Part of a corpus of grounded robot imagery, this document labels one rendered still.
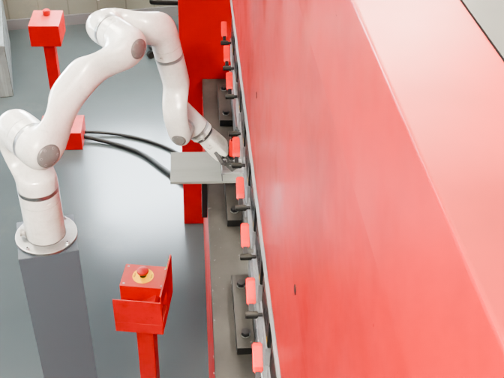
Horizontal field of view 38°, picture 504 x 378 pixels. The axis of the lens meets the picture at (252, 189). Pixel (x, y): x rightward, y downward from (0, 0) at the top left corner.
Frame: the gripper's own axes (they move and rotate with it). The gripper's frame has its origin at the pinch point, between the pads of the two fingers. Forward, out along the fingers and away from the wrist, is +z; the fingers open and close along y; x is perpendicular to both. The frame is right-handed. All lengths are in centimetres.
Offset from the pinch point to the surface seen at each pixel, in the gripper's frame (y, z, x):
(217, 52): 85, 0, 2
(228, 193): -3.4, 8.3, 8.6
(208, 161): 3.2, -3.6, 7.9
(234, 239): -25.3, 11.2, 9.8
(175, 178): -6.8, -11.1, 16.6
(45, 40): 155, -36, 90
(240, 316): -63, 9, 8
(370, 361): -170, -74, -67
